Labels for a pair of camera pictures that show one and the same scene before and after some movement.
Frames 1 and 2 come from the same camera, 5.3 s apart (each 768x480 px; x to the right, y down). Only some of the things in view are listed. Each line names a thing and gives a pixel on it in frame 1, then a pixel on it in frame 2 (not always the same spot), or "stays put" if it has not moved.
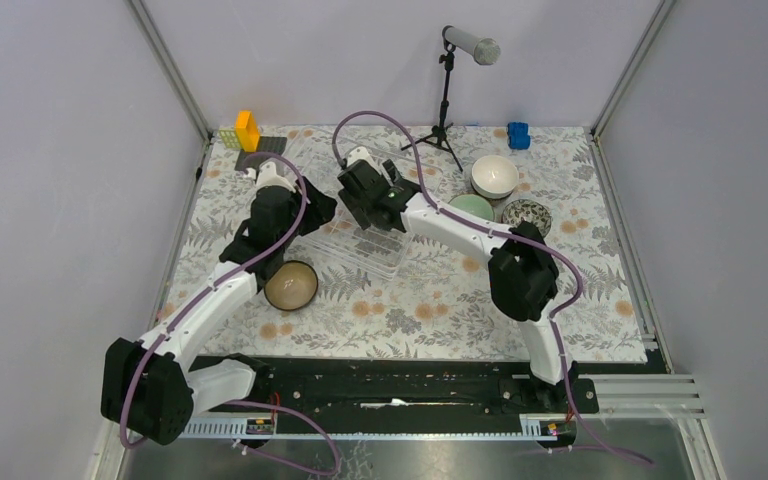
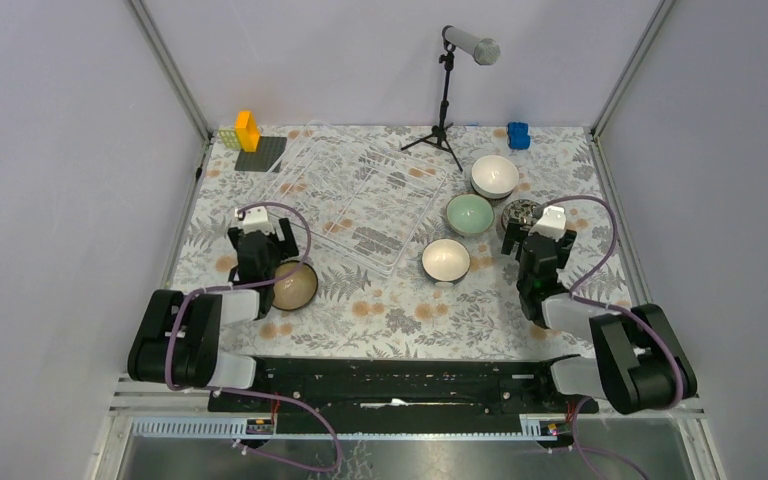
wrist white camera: x=361 y=153 -> x=552 y=223
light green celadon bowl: x=474 y=204 stays put
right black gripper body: x=363 y=216 -> x=515 y=233
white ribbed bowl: x=494 y=176 stays put
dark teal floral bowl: x=292 y=285 stays put
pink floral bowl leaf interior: x=534 y=212 stays put
